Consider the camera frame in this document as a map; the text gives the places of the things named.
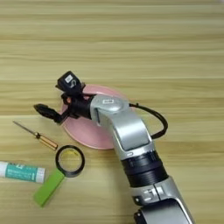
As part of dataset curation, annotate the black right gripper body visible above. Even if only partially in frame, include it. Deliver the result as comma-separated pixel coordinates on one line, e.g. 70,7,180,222
59,87,96,125

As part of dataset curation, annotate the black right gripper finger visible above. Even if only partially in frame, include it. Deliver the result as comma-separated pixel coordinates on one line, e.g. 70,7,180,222
54,82,67,92
33,103,64,124

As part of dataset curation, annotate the orange handled small screwdriver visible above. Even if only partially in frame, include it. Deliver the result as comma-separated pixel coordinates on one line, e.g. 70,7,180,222
12,120,60,151

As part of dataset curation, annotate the pink oval plate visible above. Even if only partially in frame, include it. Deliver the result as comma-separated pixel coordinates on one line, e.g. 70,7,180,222
60,84,136,151

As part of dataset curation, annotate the white teal glue stick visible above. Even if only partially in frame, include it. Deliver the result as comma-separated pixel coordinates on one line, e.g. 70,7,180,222
0,160,46,185

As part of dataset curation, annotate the black magnifying glass ring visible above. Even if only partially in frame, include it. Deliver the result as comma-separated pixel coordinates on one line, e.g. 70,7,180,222
54,144,87,179

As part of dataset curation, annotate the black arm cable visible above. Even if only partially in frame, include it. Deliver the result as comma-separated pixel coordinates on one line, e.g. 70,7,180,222
129,101,170,140

